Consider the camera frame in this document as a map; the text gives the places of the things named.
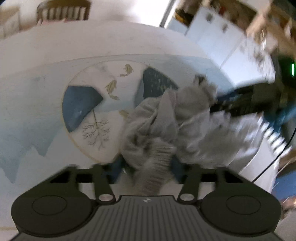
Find blue landscape table mat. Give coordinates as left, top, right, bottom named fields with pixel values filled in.
left=1, top=54, right=233, bottom=183

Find grey knit garment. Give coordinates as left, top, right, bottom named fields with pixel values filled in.
left=120, top=81, right=263, bottom=196

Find brown wooden chair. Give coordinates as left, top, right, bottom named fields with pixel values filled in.
left=37, top=0, right=91, bottom=23

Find white kitchen cabinets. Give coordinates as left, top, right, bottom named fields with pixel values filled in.
left=166, top=4, right=276, bottom=82

